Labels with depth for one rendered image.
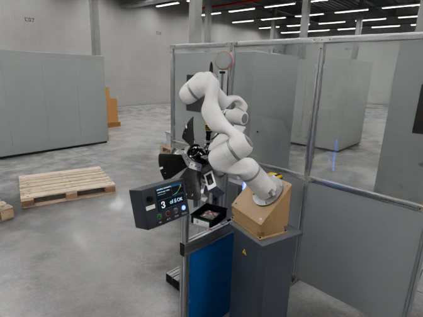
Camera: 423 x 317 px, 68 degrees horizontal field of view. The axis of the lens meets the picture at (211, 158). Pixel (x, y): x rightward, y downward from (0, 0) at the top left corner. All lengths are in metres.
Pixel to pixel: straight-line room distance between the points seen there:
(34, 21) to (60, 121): 7.52
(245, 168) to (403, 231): 1.31
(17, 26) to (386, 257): 13.66
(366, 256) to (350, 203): 0.41
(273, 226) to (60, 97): 6.39
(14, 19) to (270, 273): 13.48
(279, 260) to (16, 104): 6.29
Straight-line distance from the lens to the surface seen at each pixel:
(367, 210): 2.54
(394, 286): 2.71
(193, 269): 1.98
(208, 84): 1.63
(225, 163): 1.53
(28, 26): 14.50
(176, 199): 1.59
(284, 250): 1.86
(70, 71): 7.66
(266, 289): 1.91
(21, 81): 7.32
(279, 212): 1.76
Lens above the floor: 1.79
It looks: 15 degrees down
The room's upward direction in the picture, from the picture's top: 2 degrees clockwise
